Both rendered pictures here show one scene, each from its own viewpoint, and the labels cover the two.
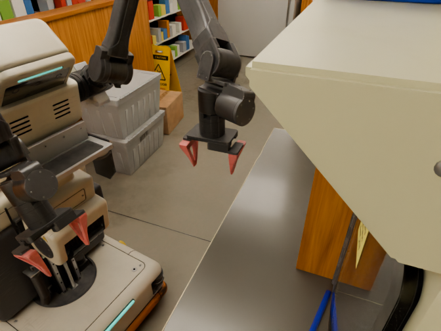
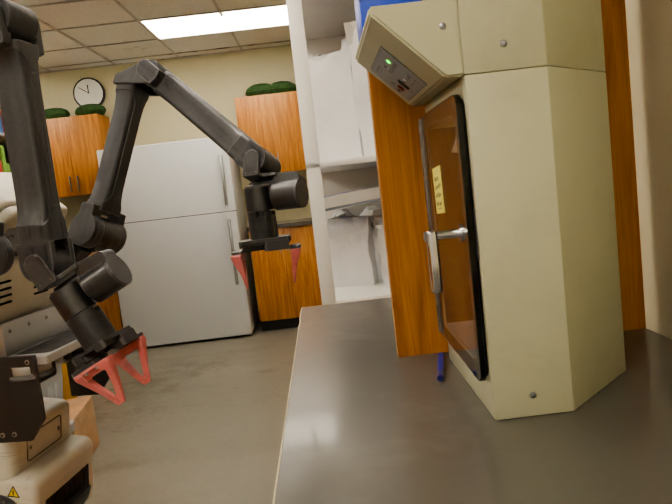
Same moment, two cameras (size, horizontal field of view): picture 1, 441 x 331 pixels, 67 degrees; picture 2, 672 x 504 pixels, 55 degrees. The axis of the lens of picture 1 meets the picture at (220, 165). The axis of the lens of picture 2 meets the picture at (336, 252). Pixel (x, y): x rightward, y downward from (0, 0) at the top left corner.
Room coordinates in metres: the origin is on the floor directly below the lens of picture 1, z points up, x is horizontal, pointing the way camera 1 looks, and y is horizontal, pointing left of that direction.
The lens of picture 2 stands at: (-0.62, 0.39, 1.29)
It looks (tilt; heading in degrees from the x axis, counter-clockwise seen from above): 6 degrees down; 338
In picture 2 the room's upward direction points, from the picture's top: 7 degrees counter-clockwise
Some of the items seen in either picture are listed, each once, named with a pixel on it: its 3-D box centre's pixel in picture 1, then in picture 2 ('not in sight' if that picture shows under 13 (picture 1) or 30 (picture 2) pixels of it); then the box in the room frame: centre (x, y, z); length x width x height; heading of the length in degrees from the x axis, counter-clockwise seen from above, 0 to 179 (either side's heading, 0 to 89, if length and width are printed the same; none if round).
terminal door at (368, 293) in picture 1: (353, 286); (449, 233); (0.26, -0.17, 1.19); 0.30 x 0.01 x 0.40; 158
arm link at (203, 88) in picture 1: (213, 99); (262, 198); (0.65, 0.01, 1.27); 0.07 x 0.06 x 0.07; 44
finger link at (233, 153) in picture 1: (226, 155); (285, 261); (0.64, -0.01, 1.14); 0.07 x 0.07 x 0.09; 69
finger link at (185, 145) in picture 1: (199, 150); (251, 265); (0.67, 0.05, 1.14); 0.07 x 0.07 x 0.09; 69
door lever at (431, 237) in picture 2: not in sight; (445, 258); (0.17, -0.10, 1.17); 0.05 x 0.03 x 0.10; 68
